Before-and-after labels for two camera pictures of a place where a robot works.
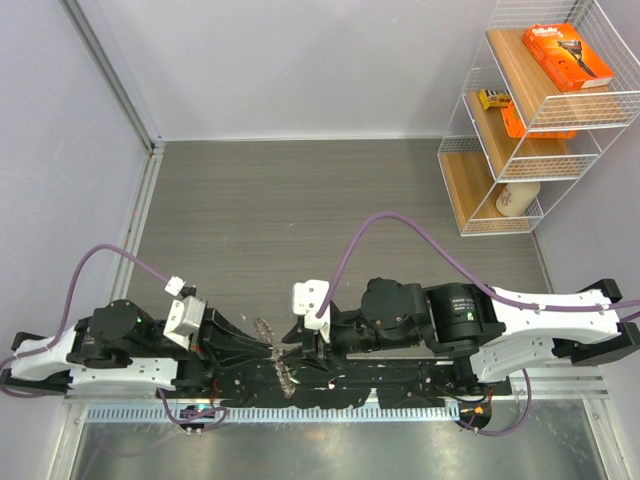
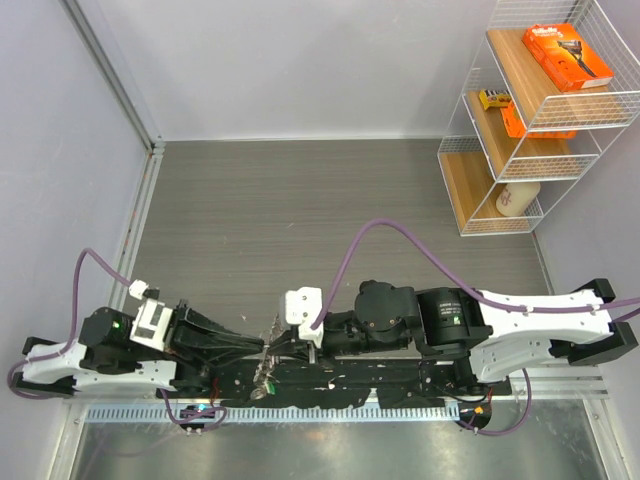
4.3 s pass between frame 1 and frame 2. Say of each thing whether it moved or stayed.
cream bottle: stayed
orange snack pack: stayed
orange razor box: stayed
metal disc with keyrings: moved
